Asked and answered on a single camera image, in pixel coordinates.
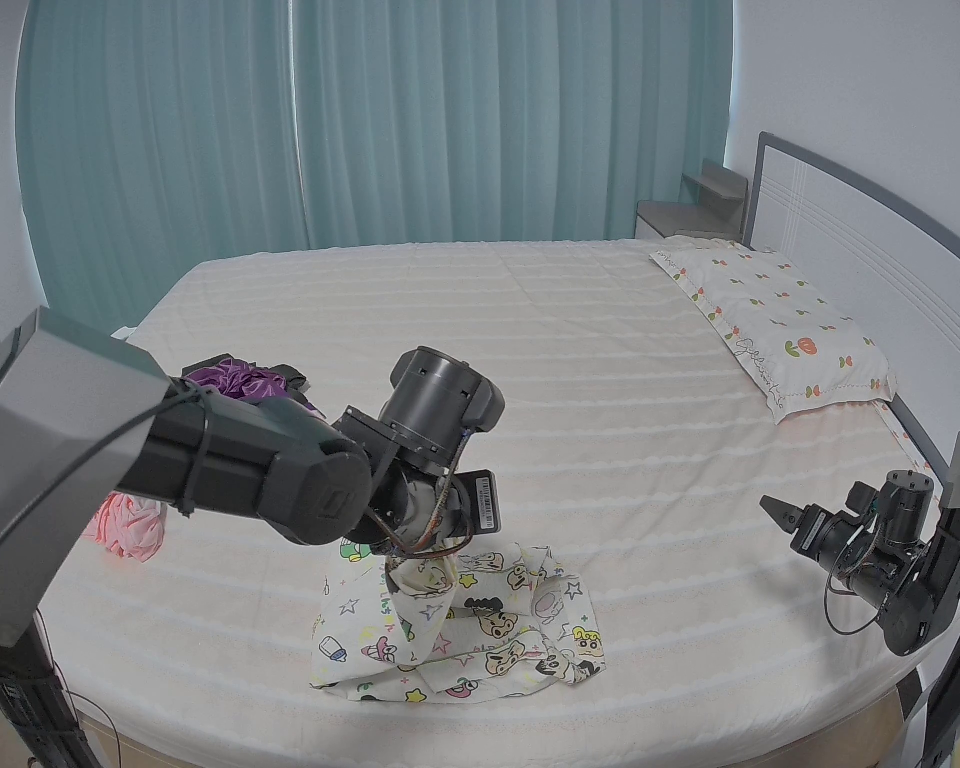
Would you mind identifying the pink garment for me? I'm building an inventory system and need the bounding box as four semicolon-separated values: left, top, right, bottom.
82;491;168;564

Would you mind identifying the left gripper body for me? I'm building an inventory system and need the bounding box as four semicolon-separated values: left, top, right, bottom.
405;468;502;560

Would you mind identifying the purple satin garment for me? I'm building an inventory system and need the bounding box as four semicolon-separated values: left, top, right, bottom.
183;358;312;410

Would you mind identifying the black cable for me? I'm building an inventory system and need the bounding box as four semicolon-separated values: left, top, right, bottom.
63;688;127;768
823;571;888;639

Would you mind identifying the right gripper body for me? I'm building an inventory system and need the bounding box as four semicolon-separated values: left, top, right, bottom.
791;506;852;560

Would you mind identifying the white printed pillow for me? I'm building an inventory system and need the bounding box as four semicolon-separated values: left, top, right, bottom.
648;234;899;427

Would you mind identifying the white printed pyjama top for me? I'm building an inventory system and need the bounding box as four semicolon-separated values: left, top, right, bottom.
309;536;607;706

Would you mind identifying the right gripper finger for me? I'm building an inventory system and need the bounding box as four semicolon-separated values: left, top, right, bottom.
759;493;804;535

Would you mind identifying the dark grey garment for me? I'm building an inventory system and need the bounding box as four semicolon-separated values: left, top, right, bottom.
271;363;329;421

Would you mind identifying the blue-green curtain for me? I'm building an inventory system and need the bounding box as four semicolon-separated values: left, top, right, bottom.
15;0;312;339
296;0;736;245

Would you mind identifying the grey bedside table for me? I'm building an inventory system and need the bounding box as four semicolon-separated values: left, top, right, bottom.
636;159;751;245

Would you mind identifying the bed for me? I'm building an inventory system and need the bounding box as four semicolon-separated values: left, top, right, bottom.
0;131;960;768

